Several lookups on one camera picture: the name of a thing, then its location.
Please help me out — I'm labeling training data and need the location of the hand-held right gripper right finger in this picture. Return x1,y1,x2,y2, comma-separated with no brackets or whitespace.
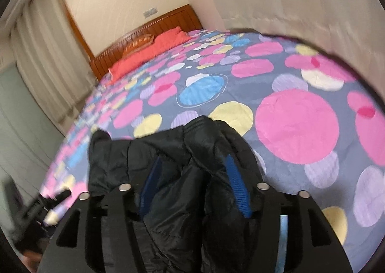
224,154,347,273

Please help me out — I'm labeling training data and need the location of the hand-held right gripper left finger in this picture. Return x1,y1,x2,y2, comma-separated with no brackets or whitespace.
38,159,164,273

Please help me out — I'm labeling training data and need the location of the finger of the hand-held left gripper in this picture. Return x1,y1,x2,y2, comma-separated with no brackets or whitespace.
38,189,73,212

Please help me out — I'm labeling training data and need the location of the black puffer jacket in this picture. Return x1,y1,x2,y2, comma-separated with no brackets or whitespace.
87,115,289,273

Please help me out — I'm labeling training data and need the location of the dotted colourful bedspread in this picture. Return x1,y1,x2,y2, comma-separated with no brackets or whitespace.
39,29,385,273

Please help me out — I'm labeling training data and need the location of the orange pillow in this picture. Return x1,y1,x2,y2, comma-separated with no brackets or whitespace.
122,33,155,58

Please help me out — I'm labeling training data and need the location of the pink quilted blanket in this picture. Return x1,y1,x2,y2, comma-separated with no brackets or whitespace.
108,26,193,83

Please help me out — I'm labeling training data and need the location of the wooden headboard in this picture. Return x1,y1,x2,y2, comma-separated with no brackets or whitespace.
90,4,203,83

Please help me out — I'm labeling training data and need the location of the wooden post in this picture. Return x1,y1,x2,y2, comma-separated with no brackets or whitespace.
64,5,98,61

